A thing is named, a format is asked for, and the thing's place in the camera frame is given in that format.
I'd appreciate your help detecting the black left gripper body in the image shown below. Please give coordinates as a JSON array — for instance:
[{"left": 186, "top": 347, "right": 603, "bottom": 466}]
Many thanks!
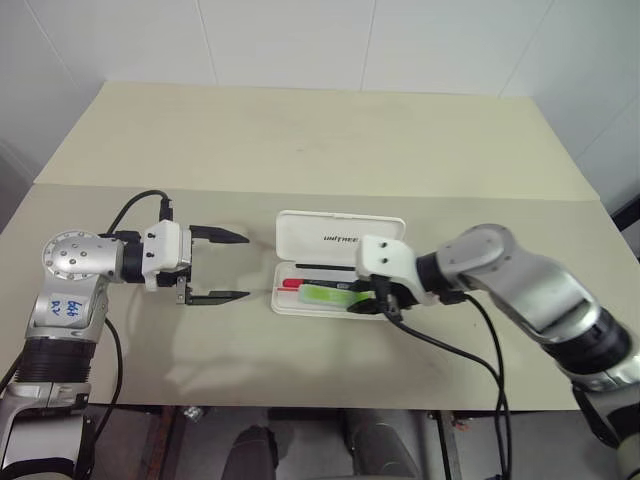
[{"left": 155, "top": 225, "right": 196, "bottom": 306}]

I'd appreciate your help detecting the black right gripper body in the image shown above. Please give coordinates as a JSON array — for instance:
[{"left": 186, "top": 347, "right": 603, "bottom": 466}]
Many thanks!
[{"left": 371, "top": 277, "right": 421, "bottom": 314}]

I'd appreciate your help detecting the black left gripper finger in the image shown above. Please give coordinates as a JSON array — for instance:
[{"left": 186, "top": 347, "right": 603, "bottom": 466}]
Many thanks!
[
  {"left": 186, "top": 288, "right": 252, "bottom": 307},
  {"left": 189, "top": 225, "right": 251, "bottom": 246}
]

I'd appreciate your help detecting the red capped black marker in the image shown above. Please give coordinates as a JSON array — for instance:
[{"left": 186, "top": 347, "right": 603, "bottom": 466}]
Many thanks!
[{"left": 281, "top": 278, "right": 357, "bottom": 291}]

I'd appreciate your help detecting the white plastic pencil case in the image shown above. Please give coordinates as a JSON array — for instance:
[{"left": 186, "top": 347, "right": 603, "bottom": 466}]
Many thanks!
[{"left": 269, "top": 209, "right": 407, "bottom": 318}]

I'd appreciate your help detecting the grey rounded shape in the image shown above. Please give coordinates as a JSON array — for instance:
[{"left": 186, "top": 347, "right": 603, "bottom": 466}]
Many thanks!
[{"left": 343, "top": 409, "right": 432, "bottom": 480}]

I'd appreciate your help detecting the dark rounded shape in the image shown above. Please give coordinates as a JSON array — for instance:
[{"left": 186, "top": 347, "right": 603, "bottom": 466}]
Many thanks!
[{"left": 231, "top": 423, "right": 281, "bottom": 480}]

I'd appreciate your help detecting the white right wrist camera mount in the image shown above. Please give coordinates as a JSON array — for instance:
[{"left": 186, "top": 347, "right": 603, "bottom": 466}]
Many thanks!
[{"left": 354, "top": 234, "right": 442, "bottom": 307}]

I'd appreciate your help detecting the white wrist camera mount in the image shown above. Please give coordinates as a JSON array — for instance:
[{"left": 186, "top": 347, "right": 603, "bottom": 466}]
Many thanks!
[
  {"left": 354, "top": 234, "right": 442, "bottom": 307},
  {"left": 140, "top": 219, "right": 194, "bottom": 294}
]

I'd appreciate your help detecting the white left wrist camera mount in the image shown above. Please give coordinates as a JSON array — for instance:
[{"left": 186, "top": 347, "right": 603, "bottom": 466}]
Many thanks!
[{"left": 140, "top": 219, "right": 194, "bottom": 294}]

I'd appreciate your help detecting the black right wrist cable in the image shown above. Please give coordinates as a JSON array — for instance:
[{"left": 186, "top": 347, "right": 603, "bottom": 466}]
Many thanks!
[{"left": 375, "top": 279, "right": 514, "bottom": 480}]

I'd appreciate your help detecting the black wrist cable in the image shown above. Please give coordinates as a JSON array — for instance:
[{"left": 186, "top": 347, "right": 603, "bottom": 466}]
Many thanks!
[
  {"left": 375, "top": 279, "right": 514, "bottom": 480},
  {"left": 106, "top": 189, "right": 174, "bottom": 238}
]

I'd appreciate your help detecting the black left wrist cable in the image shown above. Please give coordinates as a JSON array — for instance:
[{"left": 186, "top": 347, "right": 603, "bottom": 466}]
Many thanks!
[{"left": 106, "top": 189, "right": 174, "bottom": 238}]

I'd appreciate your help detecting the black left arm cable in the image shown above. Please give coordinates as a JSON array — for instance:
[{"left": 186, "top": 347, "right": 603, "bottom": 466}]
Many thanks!
[{"left": 74, "top": 317, "right": 124, "bottom": 480}]

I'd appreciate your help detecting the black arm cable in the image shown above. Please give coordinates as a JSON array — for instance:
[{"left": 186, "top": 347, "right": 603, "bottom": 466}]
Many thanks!
[
  {"left": 458, "top": 292, "right": 505, "bottom": 417},
  {"left": 74, "top": 317, "right": 124, "bottom": 480}
]

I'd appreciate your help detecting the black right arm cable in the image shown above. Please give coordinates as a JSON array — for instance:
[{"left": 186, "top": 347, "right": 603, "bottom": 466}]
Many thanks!
[{"left": 458, "top": 292, "right": 505, "bottom": 417}]

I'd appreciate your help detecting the metal table frame bar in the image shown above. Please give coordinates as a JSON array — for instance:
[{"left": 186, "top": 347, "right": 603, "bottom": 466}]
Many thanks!
[{"left": 436, "top": 410, "right": 464, "bottom": 480}]

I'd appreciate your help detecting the dark object at wall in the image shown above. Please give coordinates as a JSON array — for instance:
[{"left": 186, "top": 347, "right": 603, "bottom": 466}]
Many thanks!
[{"left": 610, "top": 191, "right": 640, "bottom": 262}]

